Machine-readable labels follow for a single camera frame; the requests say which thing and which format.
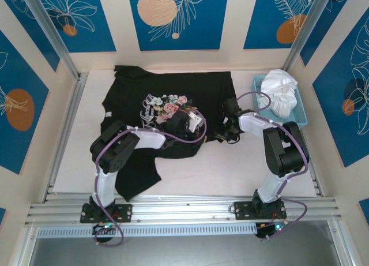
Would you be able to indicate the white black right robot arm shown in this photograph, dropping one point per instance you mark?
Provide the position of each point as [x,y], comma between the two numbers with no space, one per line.
[282,150]

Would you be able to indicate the white crumpled cloth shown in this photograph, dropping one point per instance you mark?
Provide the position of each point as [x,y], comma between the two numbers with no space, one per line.
[281,93]

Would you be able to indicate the aluminium frame post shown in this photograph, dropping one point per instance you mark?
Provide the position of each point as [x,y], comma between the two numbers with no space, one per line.
[49,29]
[308,26]

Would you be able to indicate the black printed t-shirt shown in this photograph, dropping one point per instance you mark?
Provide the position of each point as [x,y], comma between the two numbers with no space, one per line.
[129,87]

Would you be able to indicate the light blue perforated basket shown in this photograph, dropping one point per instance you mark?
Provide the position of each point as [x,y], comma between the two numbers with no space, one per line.
[299,116]

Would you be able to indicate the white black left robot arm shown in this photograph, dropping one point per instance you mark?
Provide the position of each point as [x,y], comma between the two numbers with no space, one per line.
[115,150]

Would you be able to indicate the small circuit board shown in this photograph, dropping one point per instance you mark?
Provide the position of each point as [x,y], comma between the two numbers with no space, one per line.
[274,230]
[105,228]

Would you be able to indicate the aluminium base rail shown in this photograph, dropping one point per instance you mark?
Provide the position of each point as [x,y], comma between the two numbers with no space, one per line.
[187,211]

